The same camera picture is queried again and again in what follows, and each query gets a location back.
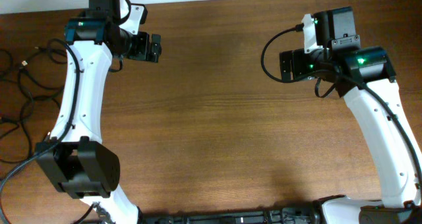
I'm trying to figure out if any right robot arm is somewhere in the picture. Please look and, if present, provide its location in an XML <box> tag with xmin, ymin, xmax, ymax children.
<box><xmin>280</xmin><ymin>7</ymin><xmax>421</xmax><ymax>223</ymax></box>

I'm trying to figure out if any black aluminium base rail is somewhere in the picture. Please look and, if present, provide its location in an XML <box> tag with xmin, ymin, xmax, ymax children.
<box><xmin>136</xmin><ymin>194</ymin><xmax>422</xmax><ymax>224</ymax></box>

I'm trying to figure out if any right camera black cable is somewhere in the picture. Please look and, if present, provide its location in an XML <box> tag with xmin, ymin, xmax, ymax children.
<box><xmin>260</xmin><ymin>23</ymin><xmax>422</xmax><ymax>198</ymax></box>

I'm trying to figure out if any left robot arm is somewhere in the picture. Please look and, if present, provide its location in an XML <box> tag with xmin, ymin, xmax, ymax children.
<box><xmin>36</xmin><ymin>0</ymin><xmax>162</xmax><ymax>223</ymax></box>

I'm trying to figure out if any camera black cable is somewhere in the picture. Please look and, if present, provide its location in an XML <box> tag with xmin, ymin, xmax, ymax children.
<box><xmin>0</xmin><ymin>0</ymin><xmax>133</xmax><ymax>224</ymax></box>
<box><xmin>260</xmin><ymin>23</ymin><xmax>422</xmax><ymax>198</ymax></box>

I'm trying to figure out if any left camera black cable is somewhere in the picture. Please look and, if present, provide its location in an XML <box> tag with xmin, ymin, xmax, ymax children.
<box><xmin>0</xmin><ymin>0</ymin><xmax>133</xmax><ymax>224</ymax></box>

